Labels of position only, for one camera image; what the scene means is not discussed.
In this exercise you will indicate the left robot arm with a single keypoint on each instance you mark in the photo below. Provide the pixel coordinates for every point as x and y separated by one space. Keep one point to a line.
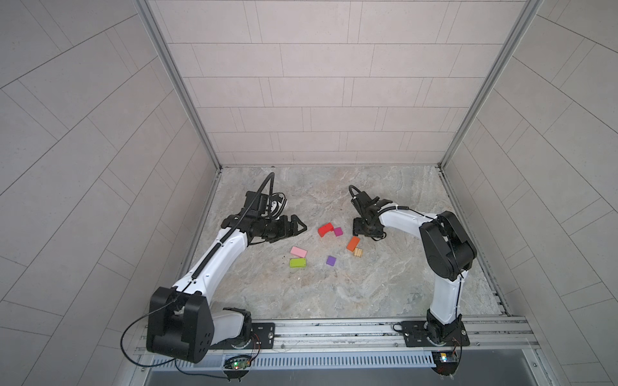
181 324

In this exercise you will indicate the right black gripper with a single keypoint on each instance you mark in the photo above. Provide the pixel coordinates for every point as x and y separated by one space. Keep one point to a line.
356 228

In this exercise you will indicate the circuit board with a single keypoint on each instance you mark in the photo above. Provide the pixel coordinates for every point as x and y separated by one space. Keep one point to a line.
446 358
238 363

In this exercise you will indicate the right circuit board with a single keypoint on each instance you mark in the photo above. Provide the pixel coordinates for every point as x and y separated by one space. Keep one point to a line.
446 358

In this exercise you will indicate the orange wood block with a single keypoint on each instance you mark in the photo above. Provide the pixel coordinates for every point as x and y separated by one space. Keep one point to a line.
353 243

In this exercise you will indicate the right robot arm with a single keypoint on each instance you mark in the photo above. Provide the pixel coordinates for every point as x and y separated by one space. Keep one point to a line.
449 253

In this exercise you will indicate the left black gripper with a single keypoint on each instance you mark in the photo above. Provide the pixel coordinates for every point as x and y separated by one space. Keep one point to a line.
282 232

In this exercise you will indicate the pink wood block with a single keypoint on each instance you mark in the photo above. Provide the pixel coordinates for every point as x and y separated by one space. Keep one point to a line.
298 252

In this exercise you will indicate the aluminium mounting rail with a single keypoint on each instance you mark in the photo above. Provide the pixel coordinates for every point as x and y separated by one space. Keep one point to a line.
316 342

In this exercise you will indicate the green wood block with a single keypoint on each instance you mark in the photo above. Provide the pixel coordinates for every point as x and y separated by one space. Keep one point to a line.
298 263

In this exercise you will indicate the left circuit board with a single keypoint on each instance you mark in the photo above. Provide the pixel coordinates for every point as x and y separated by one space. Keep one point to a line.
238 363

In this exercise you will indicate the red wood block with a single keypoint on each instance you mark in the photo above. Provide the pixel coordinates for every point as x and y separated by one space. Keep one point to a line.
322 231

